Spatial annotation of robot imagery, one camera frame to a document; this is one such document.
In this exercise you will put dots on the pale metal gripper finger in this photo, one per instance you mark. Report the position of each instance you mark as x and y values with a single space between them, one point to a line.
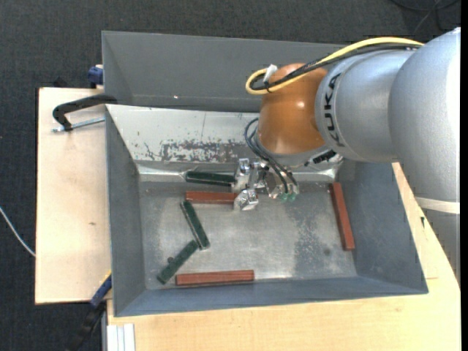
247 200
244 166

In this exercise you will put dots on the grey metal bin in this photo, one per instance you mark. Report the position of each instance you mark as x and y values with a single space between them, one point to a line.
256 232

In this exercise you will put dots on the dark green flat block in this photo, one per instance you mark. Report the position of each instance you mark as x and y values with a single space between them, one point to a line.
210 177
195 225
178 262

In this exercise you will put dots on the red-brown flat block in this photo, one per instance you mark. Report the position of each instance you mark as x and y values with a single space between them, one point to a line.
210 197
214 278
342 216

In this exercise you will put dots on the pale wood flat board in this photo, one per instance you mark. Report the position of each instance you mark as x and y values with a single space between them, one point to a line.
73 196

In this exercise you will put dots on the black cylinder on white bracket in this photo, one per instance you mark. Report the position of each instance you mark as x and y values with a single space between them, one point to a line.
324 157

